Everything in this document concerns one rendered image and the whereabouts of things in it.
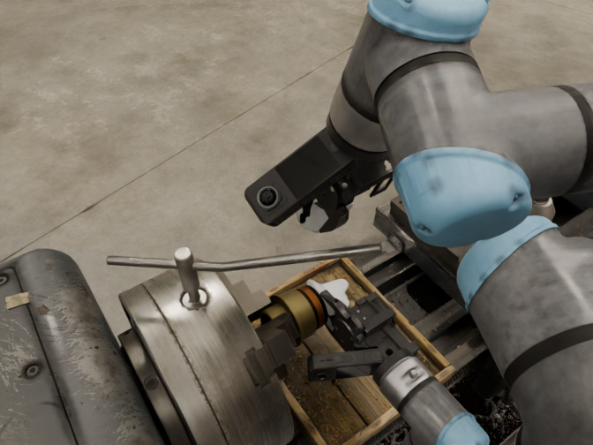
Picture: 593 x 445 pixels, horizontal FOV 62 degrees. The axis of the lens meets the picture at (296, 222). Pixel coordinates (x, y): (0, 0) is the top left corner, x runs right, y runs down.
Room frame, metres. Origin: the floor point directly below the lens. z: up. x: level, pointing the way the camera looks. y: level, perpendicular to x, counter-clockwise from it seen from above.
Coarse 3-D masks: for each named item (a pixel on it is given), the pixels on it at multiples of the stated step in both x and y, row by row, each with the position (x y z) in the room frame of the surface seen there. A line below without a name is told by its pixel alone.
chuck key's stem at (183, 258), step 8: (184, 248) 0.39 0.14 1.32; (176, 256) 0.37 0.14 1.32; (184, 256) 0.37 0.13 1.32; (192, 256) 0.38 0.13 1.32; (176, 264) 0.37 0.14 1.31; (184, 264) 0.37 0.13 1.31; (192, 264) 0.37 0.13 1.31; (184, 272) 0.37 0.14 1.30; (192, 272) 0.37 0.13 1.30; (184, 280) 0.37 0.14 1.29; (192, 280) 0.37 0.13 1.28; (184, 288) 0.37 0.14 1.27; (192, 288) 0.37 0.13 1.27; (192, 296) 0.37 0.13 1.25; (200, 296) 0.38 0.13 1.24
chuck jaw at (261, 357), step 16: (272, 320) 0.41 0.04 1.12; (288, 320) 0.40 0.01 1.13; (272, 336) 0.34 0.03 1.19; (288, 336) 0.37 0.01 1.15; (256, 352) 0.31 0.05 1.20; (272, 352) 0.32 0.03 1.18; (288, 352) 0.33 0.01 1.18; (256, 368) 0.30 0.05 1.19; (272, 368) 0.30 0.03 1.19; (256, 384) 0.28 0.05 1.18
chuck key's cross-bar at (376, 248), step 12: (312, 252) 0.36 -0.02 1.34; (324, 252) 0.36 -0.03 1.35; (336, 252) 0.36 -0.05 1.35; (348, 252) 0.35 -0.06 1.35; (360, 252) 0.35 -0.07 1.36; (372, 252) 0.35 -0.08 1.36; (108, 264) 0.38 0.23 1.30; (120, 264) 0.38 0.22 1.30; (132, 264) 0.38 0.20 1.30; (144, 264) 0.38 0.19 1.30; (156, 264) 0.38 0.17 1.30; (168, 264) 0.38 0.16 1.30; (204, 264) 0.37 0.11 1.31; (216, 264) 0.37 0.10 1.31; (228, 264) 0.37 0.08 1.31; (240, 264) 0.37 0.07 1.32; (252, 264) 0.36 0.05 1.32; (264, 264) 0.36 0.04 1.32; (276, 264) 0.36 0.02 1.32; (288, 264) 0.36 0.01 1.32
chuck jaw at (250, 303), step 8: (216, 272) 0.50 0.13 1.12; (224, 280) 0.49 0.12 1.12; (232, 288) 0.48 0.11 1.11; (240, 288) 0.48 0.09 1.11; (240, 296) 0.46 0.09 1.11; (248, 296) 0.46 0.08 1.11; (256, 296) 0.47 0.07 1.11; (264, 296) 0.47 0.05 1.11; (240, 304) 0.45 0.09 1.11; (248, 304) 0.45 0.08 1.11; (256, 304) 0.45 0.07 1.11; (264, 304) 0.45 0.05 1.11; (248, 312) 0.44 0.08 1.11; (256, 312) 0.44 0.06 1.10; (256, 320) 0.45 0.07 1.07
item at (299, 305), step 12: (300, 288) 0.49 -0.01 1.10; (312, 288) 0.48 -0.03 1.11; (276, 300) 0.46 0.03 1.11; (288, 300) 0.45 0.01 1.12; (300, 300) 0.45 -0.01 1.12; (312, 300) 0.46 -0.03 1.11; (264, 312) 0.44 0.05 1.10; (276, 312) 0.43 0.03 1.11; (288, 312) 0.43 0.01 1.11; (300, 312) 0.43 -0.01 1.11; (312, 312) 0.44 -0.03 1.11; (324, 312) 0.45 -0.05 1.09; (300, 324) 0.41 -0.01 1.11; (312, 324) 0.42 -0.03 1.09; (324, 324) 0.44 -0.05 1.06; (300, 336) 0.40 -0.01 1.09
